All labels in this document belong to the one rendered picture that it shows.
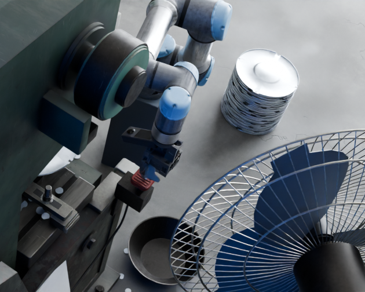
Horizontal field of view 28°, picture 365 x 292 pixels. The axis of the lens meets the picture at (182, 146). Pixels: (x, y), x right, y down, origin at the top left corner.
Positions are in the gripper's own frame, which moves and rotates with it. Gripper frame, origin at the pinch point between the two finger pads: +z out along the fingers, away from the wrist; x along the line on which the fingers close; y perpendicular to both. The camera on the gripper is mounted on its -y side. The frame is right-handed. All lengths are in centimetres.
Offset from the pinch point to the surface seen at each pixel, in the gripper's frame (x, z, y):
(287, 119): 127, 78, 16
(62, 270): -27.8, 23.3, -5.7
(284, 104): 115, 59, 13
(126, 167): 8.8, 14.8, -9.6
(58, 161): -12.9, -0.6, -21.0
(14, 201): -43, -23, -13
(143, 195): -1.6, 7.0, 2.2
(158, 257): 26, 77, 7
